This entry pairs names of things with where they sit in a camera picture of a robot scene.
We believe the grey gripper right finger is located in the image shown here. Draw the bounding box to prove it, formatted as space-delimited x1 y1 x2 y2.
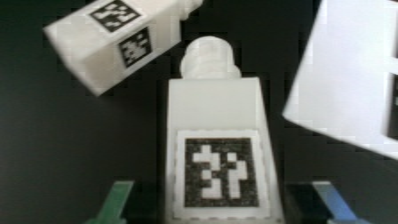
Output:
313 181 373 224

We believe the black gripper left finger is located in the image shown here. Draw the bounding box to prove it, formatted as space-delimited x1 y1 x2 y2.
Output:
84 181 133 224

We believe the white table leg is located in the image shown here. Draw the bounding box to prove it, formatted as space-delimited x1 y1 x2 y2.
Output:
45 0 205 96
165 36 285 224

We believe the white sheet with fiducial tags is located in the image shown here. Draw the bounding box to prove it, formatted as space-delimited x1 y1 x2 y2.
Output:
283 0 398 160

